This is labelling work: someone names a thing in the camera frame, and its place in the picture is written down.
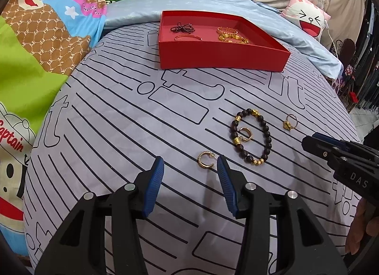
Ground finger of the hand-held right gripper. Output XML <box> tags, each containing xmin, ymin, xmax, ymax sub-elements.
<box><xmin>302</xmin><ymin>136</ymin><xmax>344</xmax><ymax>160</ymax></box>
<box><xmin>312</xmin><ymin>132</ymin><xmax>379</xmax><ymax>158</ymax></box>

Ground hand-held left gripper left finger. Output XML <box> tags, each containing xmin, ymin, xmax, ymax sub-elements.
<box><xmin>35</xmin><ymin>156</ymin><xmax>165</xmax><ymax>275</ymax></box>

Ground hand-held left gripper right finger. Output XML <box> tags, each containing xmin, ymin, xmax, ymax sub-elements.
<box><xmin>217</xmin><ymin>155</ymin><xmax>349</xmax><ymax>275</ymax></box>

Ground gold hoop earring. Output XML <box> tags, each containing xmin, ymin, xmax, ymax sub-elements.
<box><xmin>198</xmin><ymin>151</ymin><xmax>218</xmax><ymax>172</ymax></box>
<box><xmin>238</xmin><ymin>127</ymin><xmax>253</xmax><ymax>143</ymax></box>

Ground gold ring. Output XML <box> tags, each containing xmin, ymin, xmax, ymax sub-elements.
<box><xmin>283</xmin><ymin>113</ymin><xmax>298</xmax><ymax>130</ymax></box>

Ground red cardboard box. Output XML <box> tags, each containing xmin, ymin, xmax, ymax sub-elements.
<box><xmin>158</xmin><ymin>10</ymin><xmax>291</xmax><ymax>72</ymax></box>

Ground opaque yellow bead bracelet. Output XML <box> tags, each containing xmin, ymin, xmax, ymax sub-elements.
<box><xmin>219</xmin><ymin>35</ymin><xmax>248</xmax><ymax>45</ymax></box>

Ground dark garnet bead bracelet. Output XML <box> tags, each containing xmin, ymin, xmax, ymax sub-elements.
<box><xmin>170</xmin><ymin>22</ymin><xmax>195</xmax><ymax>34</ymax></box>

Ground person's right hand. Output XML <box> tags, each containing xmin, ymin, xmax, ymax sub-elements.
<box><xmin>345</xmin><ymin>196</ymin><xmax>379</xmax><ymax>255</ymax></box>

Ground grey striped bed sheet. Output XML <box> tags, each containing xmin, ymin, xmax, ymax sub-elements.
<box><xmin>23</xmin><ymin>22</ymin><xmax>363</xmax><ymax>275</ymax></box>

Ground black metal chair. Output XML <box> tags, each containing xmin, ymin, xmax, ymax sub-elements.
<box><xmin>334</xmin><ymin>39</ymin><xmax>356</xmax><ymax>65</ymax></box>

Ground dark hanging clothes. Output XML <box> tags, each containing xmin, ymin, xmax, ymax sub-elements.
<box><xmin>349</xmin><ymin>0</ymin><xmax>379</xmax><ymax>110</ymax></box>

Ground laughing face cartoon pillow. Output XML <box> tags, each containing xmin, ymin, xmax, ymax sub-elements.
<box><xmin>281</xmin><ymin>0</ymin><xmax>330</xmax><ymax>41</ymax></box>

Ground light blue blanket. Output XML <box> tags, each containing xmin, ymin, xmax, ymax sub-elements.
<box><xmin>102</xmin><ymin>0</ymin><xmax>344</xmax><ymax>80</ymax></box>

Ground cartoon monkey blanket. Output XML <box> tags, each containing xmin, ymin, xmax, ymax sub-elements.
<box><xmin>0</xmin><ymin>0</ymin><xmax>108</xmax><ymax>234</ymax></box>

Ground black and gold bead bracelet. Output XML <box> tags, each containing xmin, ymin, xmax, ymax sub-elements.
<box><xmin>230</xmin><ymin>109</ymin><xmax>272</xmax><ymax>166</ymax></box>

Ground white cable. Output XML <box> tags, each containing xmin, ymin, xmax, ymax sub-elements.
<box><xmin>312</xmin><ymin>0</ymin><xmax>338</xmax><ymax>56</ymax></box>

